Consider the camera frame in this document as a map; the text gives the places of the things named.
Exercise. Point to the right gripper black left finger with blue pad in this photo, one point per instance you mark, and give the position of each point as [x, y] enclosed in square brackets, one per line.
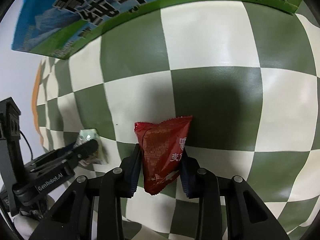
[72, 214]

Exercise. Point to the open cardboard milk box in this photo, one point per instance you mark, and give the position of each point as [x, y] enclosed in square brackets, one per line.
[60, 28]

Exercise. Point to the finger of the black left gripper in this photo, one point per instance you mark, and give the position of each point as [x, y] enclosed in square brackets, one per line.
[72, 163]
[55, 156]

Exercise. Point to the green white candy wrapper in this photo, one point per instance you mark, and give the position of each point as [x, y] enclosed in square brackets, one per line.
[88, 140]

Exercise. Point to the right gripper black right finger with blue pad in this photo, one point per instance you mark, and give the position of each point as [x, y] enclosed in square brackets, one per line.
[247, 215]

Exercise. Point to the red small snack packet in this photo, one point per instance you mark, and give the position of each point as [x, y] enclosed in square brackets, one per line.
[162, 147]

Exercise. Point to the green white checkered table mat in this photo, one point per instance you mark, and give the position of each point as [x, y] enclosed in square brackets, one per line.
[247, 74]

